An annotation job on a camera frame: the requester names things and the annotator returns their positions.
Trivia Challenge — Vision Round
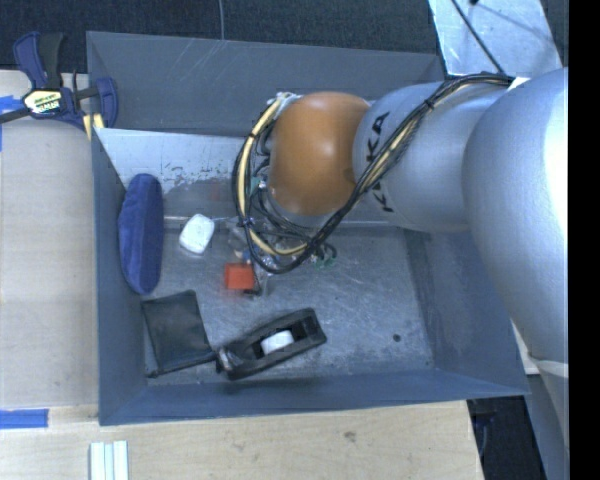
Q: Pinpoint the red-orange block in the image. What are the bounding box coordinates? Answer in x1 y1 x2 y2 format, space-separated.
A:
223 261 258 294

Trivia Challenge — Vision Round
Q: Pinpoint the white rounded plastic box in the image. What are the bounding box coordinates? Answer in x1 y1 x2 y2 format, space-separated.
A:
178 213 216 256

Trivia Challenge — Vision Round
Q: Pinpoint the black tape dispenser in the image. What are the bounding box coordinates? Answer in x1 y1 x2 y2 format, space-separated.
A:
214 307 329 382

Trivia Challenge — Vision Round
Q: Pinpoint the black cloth pouch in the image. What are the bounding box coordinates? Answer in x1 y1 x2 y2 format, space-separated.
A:
140 289 217 379

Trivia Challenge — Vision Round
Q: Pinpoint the grey metal bin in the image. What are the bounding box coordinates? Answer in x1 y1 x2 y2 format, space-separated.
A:
85 30 532 427

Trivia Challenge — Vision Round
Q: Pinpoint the blue oval cushion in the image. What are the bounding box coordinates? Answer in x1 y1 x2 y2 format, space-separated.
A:
117 173 165 296

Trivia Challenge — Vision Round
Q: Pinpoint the pale wood board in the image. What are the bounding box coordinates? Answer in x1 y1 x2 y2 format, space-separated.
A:
0 115 101 410

